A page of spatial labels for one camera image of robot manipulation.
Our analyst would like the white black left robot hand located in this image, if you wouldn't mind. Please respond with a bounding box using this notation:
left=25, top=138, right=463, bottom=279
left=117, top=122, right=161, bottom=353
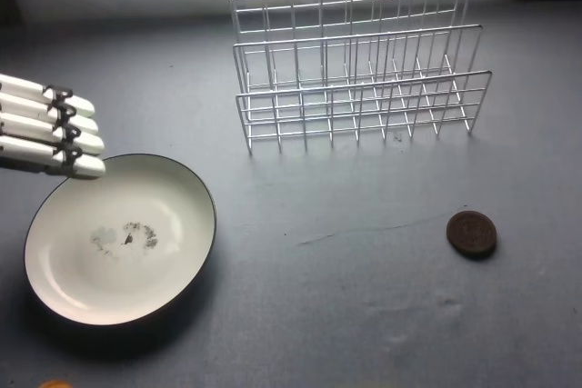
left=0, top=73, right=107, bottom=180

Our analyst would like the white shallow plate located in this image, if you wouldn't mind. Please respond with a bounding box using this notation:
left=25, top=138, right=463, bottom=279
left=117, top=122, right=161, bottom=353
left=25, top=154, right=218, bottom=326

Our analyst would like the round chocolate sandwich cookie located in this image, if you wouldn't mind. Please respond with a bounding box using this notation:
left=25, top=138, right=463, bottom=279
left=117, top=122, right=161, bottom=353
left=446, top=210, right=498, bottom=261

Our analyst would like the silver wire rack shelf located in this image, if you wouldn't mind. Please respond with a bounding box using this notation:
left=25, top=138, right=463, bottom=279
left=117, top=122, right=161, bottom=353
left=229, top=0, right=494, bottom=155

